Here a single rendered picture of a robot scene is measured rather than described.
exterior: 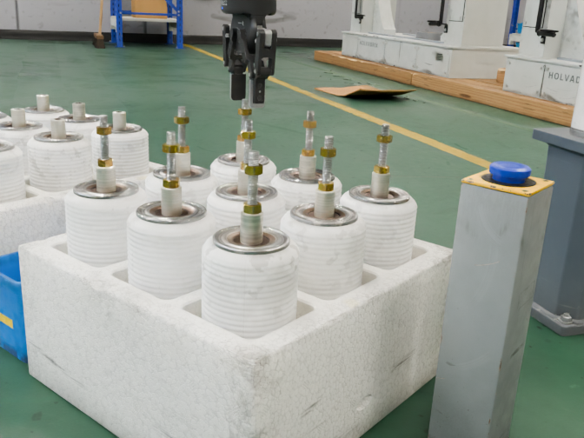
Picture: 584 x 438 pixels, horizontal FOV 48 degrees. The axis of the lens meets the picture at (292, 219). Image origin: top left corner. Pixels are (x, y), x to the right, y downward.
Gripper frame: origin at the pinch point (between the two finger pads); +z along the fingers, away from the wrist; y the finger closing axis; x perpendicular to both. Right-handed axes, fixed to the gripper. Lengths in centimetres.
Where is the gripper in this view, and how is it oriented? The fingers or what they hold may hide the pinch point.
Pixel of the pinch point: (247, 94)
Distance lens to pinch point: 94.3
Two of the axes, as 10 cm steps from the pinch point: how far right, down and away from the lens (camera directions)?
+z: -0.4, 9.5, 3.2
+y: 4.4, 3.0, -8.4
